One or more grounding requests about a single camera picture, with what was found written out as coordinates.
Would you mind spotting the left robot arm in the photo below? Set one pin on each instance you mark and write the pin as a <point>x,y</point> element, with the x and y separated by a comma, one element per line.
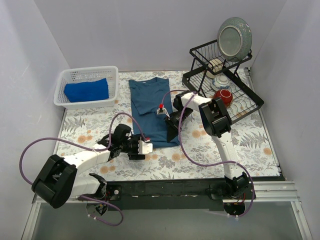
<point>62,178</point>

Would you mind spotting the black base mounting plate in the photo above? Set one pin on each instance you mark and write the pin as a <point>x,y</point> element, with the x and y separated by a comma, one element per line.
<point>174,194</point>

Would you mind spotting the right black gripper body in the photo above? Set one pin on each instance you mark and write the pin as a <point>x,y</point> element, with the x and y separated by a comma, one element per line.
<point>173,123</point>

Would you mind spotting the grey green plate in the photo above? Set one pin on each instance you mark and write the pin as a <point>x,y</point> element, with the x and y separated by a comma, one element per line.
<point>234,39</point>

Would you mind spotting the bright blue t shirt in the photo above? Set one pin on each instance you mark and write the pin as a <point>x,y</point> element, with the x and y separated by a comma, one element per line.
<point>87,91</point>

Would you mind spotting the teal blue t shirt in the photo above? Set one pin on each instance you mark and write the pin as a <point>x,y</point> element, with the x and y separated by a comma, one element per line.
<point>145,97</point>

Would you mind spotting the white plastic basket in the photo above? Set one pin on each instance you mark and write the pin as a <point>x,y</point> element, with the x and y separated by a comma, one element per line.
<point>76,75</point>

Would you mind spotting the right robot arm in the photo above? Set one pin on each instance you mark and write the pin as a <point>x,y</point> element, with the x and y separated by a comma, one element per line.
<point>217,123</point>

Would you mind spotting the blue white porcelain bowl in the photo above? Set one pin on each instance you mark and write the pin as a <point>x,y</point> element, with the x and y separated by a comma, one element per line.
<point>220,82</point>

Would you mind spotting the cream ceramic cup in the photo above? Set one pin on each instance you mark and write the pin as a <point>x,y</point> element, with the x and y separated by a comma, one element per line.
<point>215,65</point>

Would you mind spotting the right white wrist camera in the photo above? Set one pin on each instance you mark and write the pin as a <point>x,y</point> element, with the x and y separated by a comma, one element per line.
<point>162,110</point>

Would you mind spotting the aluminium frame rail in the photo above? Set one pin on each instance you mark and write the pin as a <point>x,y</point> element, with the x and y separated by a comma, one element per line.
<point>276,191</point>

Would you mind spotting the black wire dish rack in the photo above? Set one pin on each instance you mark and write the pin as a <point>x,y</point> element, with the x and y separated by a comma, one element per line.
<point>245,100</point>

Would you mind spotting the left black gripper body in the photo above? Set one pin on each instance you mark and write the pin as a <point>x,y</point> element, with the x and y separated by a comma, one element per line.
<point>136,149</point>

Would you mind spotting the red bowl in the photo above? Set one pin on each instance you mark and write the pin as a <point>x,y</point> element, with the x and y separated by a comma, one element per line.
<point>225,95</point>

